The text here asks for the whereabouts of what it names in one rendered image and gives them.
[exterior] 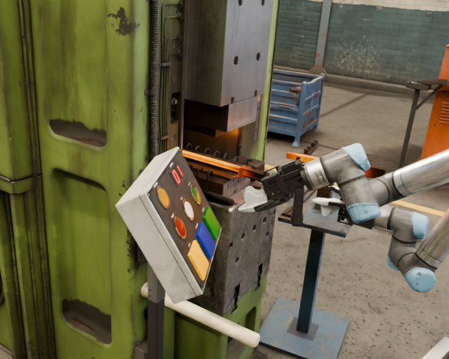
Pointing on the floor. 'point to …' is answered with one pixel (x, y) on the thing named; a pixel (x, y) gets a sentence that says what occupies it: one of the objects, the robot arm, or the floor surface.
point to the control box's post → (155, 315)
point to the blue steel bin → (295, 103)
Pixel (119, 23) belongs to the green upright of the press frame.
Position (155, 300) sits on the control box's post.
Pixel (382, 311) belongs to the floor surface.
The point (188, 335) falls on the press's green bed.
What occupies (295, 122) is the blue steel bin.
